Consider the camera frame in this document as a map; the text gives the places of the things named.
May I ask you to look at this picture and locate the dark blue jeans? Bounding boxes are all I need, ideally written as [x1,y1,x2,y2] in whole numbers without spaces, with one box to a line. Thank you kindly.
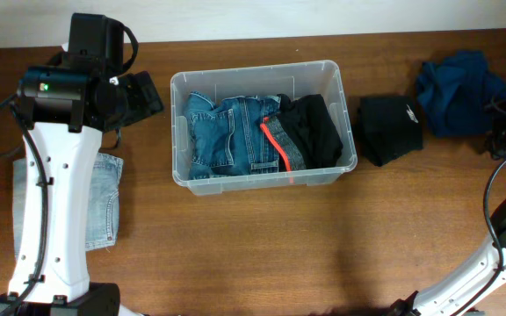
[185,91,280,180]

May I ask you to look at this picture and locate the black shorts red grey waistband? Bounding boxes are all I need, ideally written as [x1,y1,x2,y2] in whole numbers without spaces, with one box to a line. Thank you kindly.
[260,94,343,172]

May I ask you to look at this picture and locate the navy blue shirt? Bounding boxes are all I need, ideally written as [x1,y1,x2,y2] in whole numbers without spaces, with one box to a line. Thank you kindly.
[416,50,506,137]

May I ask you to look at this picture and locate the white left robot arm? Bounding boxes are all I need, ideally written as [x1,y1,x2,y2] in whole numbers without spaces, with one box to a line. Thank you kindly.
[0,13,163,315]

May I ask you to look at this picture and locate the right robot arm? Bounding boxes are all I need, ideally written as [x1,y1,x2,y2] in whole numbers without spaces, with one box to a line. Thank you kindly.
[387,159,506,316]

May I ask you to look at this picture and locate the light blue folded jeans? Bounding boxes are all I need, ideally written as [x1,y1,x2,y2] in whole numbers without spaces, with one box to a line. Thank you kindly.
[12,153,124,258]

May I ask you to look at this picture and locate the clear plastic storage bin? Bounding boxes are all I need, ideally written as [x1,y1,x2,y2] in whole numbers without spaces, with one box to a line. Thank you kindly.
[170,60,358,196]

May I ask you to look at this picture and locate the black folded shirt white logo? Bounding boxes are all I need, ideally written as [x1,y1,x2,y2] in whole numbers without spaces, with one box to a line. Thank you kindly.
[356,95,423,167]

